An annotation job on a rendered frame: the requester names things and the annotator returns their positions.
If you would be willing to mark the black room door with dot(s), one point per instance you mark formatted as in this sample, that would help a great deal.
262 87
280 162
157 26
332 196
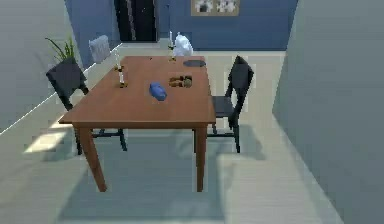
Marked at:
136 20

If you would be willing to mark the framed picture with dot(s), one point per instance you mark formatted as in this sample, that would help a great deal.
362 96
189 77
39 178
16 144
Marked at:
215 6

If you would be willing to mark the white crumpled bag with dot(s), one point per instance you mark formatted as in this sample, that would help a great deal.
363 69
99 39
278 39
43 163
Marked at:
182 46

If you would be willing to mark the dark grey plate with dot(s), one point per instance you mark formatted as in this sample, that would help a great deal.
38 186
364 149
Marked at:
194 63

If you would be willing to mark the black chair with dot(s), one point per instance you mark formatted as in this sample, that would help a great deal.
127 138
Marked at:
238 80
66 78

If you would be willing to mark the white candle with brass holder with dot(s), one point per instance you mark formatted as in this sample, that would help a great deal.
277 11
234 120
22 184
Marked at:
117 63
121 79
171 45

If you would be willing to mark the brown food item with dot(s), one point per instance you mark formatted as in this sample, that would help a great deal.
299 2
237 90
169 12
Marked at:
181 81

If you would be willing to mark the green house plant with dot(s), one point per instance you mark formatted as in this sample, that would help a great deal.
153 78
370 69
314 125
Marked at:
65 51

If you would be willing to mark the blue box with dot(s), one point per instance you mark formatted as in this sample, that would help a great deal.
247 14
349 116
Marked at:
157 91

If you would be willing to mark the brown wooden table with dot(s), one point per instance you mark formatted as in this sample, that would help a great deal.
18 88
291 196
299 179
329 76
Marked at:
133 106

